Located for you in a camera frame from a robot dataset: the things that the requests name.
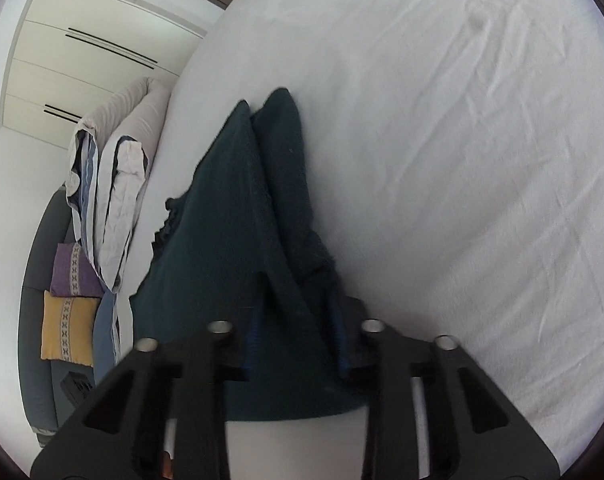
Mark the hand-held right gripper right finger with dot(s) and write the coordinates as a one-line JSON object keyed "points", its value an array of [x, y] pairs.
{"points": [[340, 345]]}

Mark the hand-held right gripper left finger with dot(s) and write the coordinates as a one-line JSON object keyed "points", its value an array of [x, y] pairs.
{"points": [[252, 340]]}

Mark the dark green sweater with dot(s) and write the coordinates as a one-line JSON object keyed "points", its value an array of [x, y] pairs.
{"points": [[222, 260]]}

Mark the blue striped pillow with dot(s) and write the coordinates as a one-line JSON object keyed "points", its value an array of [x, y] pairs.
{"points": [[104, 340]]}

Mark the small black object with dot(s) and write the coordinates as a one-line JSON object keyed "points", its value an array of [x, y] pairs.
{"points": [[76, 387]]}

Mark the yellow patterned pillow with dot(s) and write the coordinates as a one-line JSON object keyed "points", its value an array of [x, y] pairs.
{"points": [[64, 330]]}

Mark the purple patterned pillow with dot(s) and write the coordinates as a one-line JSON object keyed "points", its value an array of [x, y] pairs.
{"points": [[77, 270]]}

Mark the folded striped duvet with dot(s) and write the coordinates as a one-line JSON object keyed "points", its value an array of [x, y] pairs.
{"points": [[117, 185]]}

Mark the grey upholstered headboard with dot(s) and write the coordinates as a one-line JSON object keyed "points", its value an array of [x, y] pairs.
{"points": [[37, 335]]}

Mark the cream wardrobe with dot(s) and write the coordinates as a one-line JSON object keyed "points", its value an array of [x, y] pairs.
{"points": [[82, 70]]}

